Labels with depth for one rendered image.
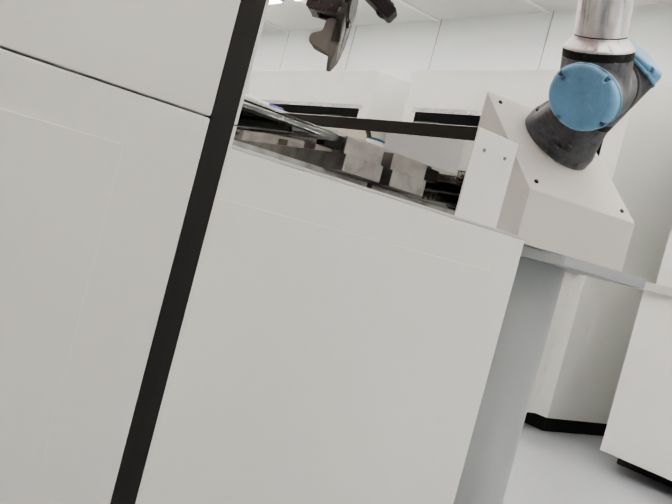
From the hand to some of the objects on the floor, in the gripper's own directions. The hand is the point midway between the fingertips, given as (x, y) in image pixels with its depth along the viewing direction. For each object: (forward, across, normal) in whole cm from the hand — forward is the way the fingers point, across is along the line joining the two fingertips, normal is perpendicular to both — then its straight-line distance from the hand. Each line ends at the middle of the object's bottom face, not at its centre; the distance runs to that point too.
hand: (333, 65), depth 149 cm
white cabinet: (+106, +14, -15) cm, 108 cm away
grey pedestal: (+105, -19, +53) cm, 119 cm away
